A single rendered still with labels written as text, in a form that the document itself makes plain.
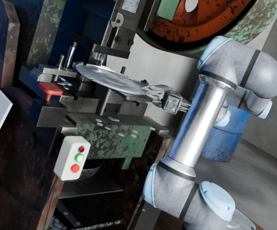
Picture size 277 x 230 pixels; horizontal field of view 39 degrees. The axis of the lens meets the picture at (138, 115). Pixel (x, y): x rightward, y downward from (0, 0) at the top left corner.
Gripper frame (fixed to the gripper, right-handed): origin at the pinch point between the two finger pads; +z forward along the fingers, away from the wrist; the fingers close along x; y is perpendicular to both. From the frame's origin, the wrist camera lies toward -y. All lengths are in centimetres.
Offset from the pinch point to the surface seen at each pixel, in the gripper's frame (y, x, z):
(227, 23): -7.6, -34.5, -23.4
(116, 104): 3.4, 7.9, 8.4
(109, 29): 0.3, -17.4, 19.9
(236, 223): 5, 42, -58
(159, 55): -202, 9, -39
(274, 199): -126, 79, -156
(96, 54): -7.3, -5.7, 21.0
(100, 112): 6.7, 11.7, 13.3
